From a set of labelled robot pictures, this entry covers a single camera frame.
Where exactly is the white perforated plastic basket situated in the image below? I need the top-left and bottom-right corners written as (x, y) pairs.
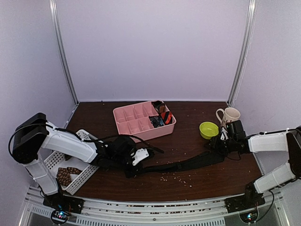
top-left (44, 128), bottom-right (98, 195)

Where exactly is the rolled brown tie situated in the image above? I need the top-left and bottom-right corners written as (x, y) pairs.
top-left (151, 100), bottom-right (166, 114)

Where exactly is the left aluminium frame post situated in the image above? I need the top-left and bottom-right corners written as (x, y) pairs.
top-left (49, 0), bottom-right (79, 105)

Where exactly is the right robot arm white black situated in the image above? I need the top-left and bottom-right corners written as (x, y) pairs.
top-left (205, 120), bottom-right (301, 208)

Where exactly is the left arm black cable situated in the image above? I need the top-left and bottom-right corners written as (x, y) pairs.
top-left (8, 123), bottom-right (165, 163)

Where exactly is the right aluminium frame post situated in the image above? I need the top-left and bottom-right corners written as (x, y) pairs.
top-left (228, 0), bottom-right (257, 106)

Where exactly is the brown patterned necktie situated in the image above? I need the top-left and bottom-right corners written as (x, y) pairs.
top-left (56, 167), bottom-right (82, 186)

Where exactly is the black necktie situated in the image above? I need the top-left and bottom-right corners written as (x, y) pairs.
top-left (124, 151), bottom-right (225, 178)

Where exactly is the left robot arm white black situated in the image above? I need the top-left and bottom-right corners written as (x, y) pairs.
top-left (8, 113), bottom-right (149, 209)

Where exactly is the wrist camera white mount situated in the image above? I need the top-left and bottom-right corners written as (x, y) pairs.
top-left (219, 127), bottom-right (229, 141)
top-left (131, 148), bottom-right (154, 166)

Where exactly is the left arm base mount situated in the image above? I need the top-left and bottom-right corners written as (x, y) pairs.
top-left (43, 196), bottom-right (84, 214)

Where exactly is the green plastic bowl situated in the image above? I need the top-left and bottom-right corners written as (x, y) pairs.
top-left (199, 121), bottom-right (219, 140)

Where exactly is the pink divided organizer tray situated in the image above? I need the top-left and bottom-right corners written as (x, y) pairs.
top-left (113, 100), bottom-right (176, 143)

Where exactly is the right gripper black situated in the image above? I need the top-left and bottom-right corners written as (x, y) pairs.
top-left (204, 136), bottom-right (236, 157)

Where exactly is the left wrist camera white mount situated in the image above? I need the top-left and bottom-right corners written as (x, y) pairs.
top-left (131, 148), bottom-right (154, 166)

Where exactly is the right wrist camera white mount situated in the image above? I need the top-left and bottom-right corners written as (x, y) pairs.
top-left (219, 127), bottom-right (229, 141)

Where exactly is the aluminium frame post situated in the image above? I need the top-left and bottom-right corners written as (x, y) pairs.
top-left (49, 0), bottom-right (79, 105)
top-left (228, 0), bottom-right (257, 106)

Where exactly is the rolled blue patterned tie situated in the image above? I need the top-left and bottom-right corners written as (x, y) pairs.
top-left (149, 115), bottom-right (165, 128)

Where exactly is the rolled orange black tie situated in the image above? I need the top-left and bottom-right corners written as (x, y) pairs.
top-left (160, 111), bottom-right (173, 125)

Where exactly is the aluminium front rail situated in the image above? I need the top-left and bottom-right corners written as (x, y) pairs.
top-left (24, 186), bottom-right (284, 226)

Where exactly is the white patterned mug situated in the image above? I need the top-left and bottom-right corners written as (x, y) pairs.
top-left (215, 107), bottom-right (241, 127)

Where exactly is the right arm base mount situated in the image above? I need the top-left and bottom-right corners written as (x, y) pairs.
top-left (224, 195), bottom-right (265, 213)

